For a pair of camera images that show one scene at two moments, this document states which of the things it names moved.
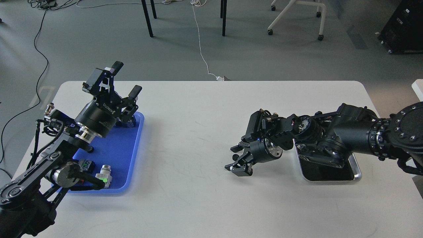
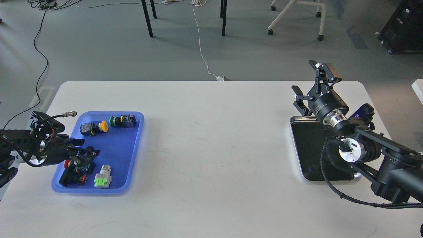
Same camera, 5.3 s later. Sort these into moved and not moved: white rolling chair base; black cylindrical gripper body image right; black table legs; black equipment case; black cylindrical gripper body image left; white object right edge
Moved: black cylindrical gripper body image left; black cylindrical gripper body image right
Not moved: white rolling chair base; white object right edge; black equipment case; black table legs
